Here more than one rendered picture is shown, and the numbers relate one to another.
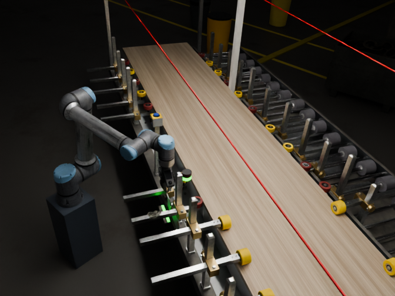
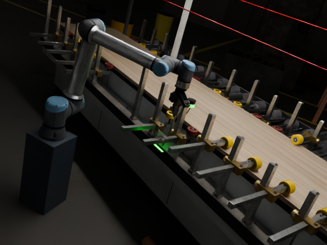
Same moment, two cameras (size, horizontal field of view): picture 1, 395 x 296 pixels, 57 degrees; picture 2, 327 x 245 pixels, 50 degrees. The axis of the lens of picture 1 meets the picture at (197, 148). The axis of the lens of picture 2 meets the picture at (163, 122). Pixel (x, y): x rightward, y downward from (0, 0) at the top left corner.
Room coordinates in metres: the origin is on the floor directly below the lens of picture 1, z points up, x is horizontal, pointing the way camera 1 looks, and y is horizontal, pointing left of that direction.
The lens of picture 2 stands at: (-0.37, 1.00, 1.91)
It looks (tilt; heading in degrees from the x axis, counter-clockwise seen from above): 24 degrees down; 339
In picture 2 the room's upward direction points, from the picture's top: 16 degrees clockwise
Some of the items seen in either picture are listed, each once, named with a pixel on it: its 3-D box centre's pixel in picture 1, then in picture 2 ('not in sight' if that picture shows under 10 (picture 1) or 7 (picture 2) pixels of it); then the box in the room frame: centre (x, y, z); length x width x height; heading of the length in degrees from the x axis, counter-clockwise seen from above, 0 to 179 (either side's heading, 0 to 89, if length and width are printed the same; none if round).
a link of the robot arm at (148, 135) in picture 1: (149, 140); (170, 64); (1.69, 0.27, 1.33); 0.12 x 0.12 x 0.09; 56
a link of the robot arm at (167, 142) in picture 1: (166, 147); (186, 71); (1.63, 0.17, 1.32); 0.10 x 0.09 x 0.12; 56
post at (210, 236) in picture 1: (207, 265); (227, 170); (1.20, -0.09, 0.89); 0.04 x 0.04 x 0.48; 22
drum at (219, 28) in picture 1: (218, 34); (119, 36); (6.42, -0.25, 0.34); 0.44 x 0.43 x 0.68; 48
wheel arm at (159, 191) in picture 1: (155, 192); (147, 127); (1.82, 0.26, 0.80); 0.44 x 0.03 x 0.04; 112
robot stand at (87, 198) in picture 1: (76, 226); (47, 168); (1.92, 0.91, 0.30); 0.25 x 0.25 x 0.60; 49
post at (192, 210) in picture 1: (191, 228); (201, 146); (1.43, 0.01, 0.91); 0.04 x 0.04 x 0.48; 22
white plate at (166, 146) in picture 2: (173, 214); (167, 144); (1.68, 0.13, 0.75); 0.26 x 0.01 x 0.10; 22
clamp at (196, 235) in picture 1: (193, 226); (205, 143); (1.41, 0.00, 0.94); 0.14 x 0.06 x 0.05; 22
